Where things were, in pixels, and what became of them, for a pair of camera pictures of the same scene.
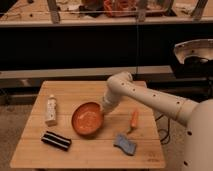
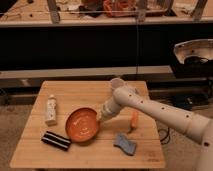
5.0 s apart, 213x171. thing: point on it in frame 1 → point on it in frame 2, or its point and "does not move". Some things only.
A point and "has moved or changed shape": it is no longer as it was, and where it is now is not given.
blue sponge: [128, 146] does not move
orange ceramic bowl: [87, 118] has moved or changed shape
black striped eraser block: [58, 141] does not move
